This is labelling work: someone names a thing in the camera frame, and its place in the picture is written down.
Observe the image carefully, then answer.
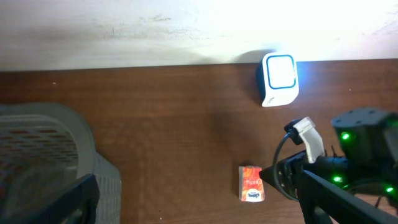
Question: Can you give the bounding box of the orange white packet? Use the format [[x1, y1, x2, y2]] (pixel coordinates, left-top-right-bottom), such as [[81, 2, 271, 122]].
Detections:
[[239, 166, 265, 203]]

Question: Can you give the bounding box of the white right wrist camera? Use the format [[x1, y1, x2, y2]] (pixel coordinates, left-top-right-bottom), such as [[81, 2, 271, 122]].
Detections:
[[294, 117, 325, 164]]

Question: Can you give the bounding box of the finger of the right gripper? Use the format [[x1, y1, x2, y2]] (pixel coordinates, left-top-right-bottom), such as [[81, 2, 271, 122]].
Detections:
[[259, 166, 279, 189]]

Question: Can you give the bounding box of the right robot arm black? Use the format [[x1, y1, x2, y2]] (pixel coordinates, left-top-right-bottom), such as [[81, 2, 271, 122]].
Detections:
[[259, 108, 397, 207]]

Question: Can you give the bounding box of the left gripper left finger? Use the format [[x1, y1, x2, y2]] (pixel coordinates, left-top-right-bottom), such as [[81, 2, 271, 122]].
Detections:
[[1, 174, 100, 224]]

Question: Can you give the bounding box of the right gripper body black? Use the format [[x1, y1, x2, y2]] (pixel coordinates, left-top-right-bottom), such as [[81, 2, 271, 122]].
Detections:
[[278, 151, 330, 199]]

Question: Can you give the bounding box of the white barcode scanner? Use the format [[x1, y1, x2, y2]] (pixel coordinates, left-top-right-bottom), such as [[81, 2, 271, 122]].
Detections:
[[256, 52, 299, 108]]

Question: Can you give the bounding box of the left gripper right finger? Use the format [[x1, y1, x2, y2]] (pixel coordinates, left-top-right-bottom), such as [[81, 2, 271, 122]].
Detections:
[[297, 170, 397, 224]]

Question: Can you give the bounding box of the grey plastic mesh basket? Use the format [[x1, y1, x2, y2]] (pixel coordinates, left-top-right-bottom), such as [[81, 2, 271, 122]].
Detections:
[[1, 103, 122, 223]]

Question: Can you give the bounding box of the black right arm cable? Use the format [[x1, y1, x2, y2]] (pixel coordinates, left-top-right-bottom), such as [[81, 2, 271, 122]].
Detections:
[[272, 119, 301, 202]]

